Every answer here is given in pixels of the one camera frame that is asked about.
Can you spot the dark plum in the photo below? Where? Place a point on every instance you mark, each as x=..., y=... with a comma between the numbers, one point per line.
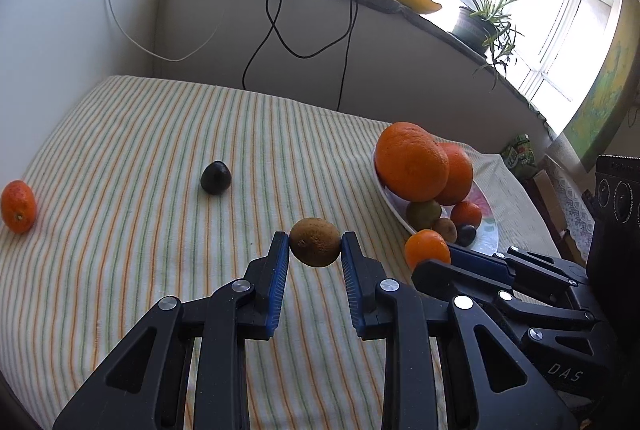
x=216, y=177
x=466, y=236

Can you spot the medium tangerine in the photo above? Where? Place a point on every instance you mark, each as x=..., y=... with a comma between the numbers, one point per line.
x=425, y=247

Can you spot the white floral plate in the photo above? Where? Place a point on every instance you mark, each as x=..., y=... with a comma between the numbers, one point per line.
x=392, y=205

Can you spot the green round fruit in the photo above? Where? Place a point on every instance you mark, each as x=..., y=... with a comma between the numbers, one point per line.
x=423, y=214

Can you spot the small tangerine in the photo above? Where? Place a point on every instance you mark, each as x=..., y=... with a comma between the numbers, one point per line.
x=466, y=214
x=18, y=206

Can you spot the yellow green wall poster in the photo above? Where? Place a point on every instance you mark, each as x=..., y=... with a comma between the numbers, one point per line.
x=605, y=94

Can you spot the green packet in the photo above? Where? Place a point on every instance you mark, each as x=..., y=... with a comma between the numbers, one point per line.
x=520, y=154

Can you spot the large orange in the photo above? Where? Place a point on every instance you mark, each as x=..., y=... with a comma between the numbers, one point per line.
x=460, y=175
x=412, y=162

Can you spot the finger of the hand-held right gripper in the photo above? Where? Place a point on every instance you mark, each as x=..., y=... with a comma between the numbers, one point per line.
x=450, y=280
x=480, y=262

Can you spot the white lace cloth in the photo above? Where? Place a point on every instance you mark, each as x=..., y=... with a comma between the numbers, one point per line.
x=570, y=205

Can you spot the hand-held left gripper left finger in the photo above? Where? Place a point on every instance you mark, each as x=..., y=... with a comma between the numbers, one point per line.
x=277, y=280

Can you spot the potted green plant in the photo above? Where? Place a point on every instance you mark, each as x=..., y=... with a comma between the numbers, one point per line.
x=467, y=27

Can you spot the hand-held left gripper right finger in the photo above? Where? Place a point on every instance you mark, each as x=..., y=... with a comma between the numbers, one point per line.
x=350, y=280

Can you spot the brown round fruit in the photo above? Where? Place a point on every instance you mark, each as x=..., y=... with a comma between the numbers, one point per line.
x=444, y=230
x=315, y=242

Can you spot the brown wooden furniture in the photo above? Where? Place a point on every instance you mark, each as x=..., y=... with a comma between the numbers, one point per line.
x=545, y=195

